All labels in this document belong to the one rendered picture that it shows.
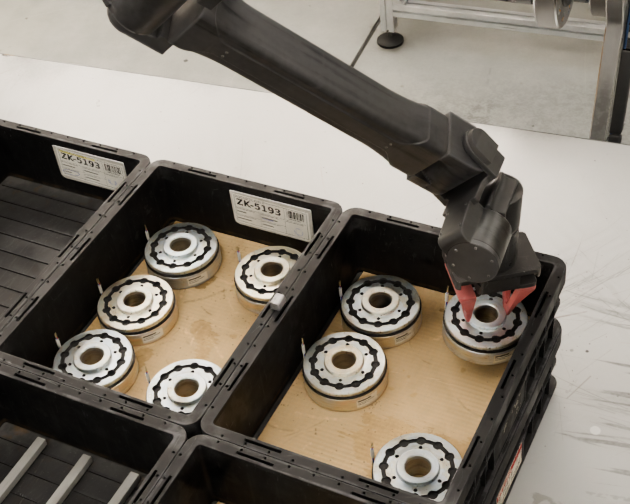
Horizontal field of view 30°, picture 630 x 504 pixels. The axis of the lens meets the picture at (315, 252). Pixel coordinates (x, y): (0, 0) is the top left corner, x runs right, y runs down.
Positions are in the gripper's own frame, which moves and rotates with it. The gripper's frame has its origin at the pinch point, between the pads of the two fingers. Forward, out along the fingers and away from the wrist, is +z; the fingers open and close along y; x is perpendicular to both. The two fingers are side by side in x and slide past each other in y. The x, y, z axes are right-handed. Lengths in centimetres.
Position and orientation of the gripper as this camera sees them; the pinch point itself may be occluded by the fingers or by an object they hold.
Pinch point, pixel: (486, 310)
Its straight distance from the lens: 142.6
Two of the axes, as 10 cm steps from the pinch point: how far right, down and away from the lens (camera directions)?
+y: 9.8, -1.6, 1.1
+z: 0.4, 7.2, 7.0
